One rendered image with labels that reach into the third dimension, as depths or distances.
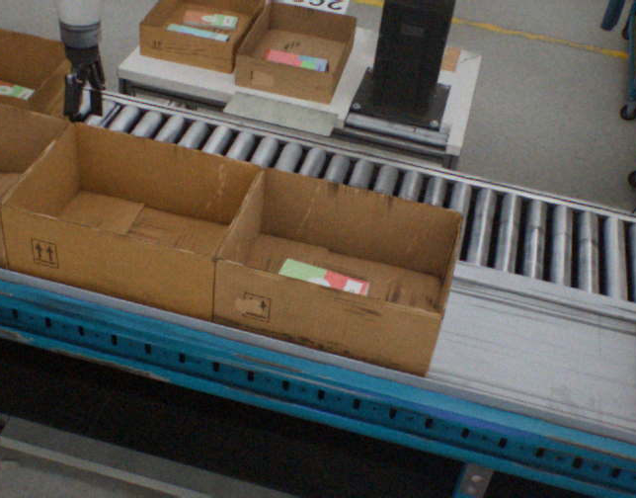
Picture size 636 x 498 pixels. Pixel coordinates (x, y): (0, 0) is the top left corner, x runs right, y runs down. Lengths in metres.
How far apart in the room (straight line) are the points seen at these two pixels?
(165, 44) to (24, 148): 0.83
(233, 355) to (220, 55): 1.25
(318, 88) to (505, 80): 2.10
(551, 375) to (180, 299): 0.68
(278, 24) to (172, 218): 1.17
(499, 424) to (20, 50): 1.57
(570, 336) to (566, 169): 2.21
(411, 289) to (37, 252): 0.70
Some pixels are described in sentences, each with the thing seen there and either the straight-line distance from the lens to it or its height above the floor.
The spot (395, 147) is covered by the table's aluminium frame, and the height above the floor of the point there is 0.69.
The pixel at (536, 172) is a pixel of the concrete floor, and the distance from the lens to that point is 3.81.
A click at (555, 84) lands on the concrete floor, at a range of 4.53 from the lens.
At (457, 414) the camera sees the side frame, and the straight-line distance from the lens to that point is 1.48.
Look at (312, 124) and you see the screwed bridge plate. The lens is 2.39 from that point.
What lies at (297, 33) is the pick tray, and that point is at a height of 0.76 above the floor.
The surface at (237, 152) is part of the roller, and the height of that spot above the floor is 0.75.
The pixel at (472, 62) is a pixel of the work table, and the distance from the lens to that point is 2.85.
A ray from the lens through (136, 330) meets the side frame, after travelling 1.54.
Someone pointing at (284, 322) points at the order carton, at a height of 0.95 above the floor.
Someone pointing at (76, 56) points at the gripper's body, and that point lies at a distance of 2.05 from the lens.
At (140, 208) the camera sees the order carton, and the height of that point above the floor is 0.89.
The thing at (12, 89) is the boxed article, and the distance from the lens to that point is 2.46.
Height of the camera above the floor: 2.01
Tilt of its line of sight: 40 degrees down
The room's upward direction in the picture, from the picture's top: 8 degrees clockwise
